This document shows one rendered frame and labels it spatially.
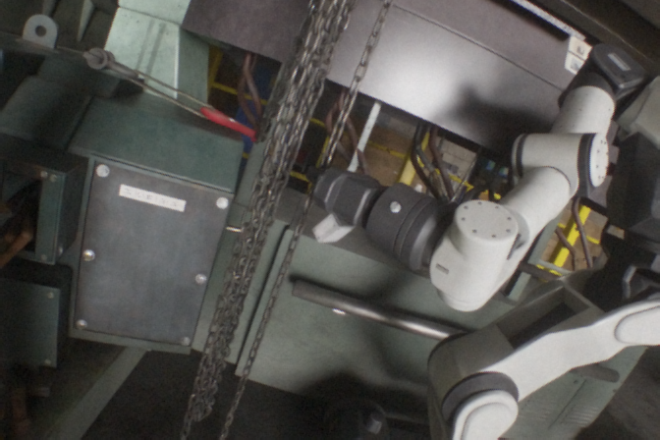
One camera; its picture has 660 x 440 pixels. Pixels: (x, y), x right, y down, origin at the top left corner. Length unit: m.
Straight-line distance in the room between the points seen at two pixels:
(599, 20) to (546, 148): 1.47
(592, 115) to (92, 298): 0.87
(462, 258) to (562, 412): 1.48
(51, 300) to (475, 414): 0.67
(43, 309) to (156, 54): 0.81
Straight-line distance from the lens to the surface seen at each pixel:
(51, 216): 0.48
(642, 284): 0.75
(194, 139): 0.53
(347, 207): 0.40
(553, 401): 1.66
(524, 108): 1.12
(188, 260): 0.55
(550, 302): 0.74
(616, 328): 0.68
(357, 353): 1.16
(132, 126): 0.54
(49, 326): 0.59
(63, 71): 0.63
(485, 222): 0.34
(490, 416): 0.64
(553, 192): 0.48
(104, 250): 0.56
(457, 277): 0.36
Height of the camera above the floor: 0.92
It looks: 11 degrees down
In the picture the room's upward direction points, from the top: 22 degrees clockwise
